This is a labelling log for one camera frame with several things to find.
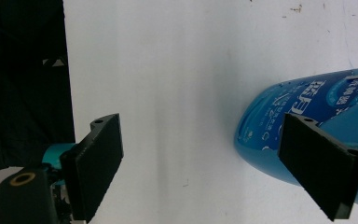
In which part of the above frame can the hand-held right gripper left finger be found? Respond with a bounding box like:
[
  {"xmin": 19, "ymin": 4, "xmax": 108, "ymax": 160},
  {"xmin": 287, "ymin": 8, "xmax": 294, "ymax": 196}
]
[{"xmin": 41, "ymin": 113, "xmax": 125, "ymax": 224}]

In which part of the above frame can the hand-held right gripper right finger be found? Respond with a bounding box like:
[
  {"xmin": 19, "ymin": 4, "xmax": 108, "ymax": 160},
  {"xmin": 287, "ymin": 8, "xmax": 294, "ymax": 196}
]
[{"xmin": 277, "ymin": 113, "xmax": 358, "ymax": 222}]

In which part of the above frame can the blue plastic bottle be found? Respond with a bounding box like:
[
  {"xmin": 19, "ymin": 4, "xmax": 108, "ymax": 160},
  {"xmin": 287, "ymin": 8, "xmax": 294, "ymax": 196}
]
[{"xmin": 233, "ymin": 65, "xmax": 358, "ymax": 213}]

